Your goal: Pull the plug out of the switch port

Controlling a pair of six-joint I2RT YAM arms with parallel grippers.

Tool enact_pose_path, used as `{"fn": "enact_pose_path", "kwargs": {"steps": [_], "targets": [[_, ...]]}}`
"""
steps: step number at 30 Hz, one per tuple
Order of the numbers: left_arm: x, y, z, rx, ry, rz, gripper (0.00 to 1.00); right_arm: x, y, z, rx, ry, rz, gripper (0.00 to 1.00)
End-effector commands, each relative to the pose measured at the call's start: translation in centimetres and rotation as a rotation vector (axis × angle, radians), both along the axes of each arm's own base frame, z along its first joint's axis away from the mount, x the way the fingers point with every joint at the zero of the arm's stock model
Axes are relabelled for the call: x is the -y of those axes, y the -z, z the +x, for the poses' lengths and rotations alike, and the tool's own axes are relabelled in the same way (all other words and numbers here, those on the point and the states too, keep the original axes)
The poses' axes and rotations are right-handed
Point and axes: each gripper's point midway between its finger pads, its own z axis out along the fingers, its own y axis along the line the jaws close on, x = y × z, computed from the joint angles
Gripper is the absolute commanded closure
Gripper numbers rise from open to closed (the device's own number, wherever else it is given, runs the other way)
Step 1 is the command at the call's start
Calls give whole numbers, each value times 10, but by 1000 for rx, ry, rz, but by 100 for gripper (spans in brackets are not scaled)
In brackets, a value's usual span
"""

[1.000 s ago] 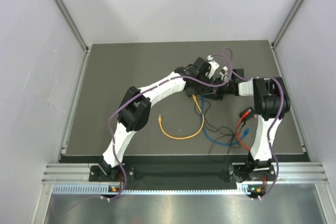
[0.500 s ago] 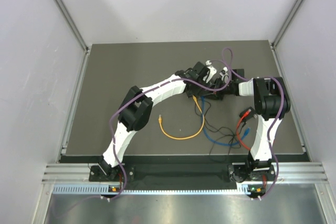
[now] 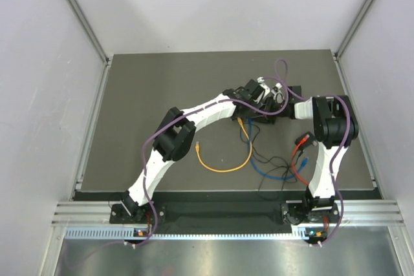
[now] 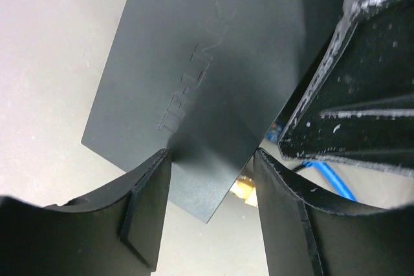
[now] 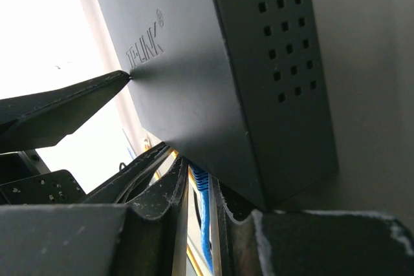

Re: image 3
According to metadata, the aluminium frame rail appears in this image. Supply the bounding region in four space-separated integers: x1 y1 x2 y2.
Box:
52 200 404 226

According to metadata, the thin black power cord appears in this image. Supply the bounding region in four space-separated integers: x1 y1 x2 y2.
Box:
239 120 301 199

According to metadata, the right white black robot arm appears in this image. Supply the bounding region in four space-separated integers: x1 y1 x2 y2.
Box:
260 82 359 224

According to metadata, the blue ethernet cable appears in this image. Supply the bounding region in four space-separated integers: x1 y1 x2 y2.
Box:
247 118 310 181

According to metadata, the black power adapter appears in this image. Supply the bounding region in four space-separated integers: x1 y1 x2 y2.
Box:
294 131 318 151

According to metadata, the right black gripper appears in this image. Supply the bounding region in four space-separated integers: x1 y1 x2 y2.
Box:
250 96 290 125

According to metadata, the yellow ethernet cable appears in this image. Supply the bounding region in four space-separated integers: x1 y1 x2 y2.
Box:
195 118 253 173

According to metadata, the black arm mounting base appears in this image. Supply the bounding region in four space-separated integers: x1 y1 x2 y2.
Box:
109 200 340 235

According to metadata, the grey slotted cable duct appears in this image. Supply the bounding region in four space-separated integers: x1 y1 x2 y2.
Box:
64 226 327 241

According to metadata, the red ethernet cable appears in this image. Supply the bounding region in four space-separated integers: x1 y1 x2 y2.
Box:
290 135 311 187

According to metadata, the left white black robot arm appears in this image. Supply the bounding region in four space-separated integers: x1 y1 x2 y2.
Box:
121 77 275 222

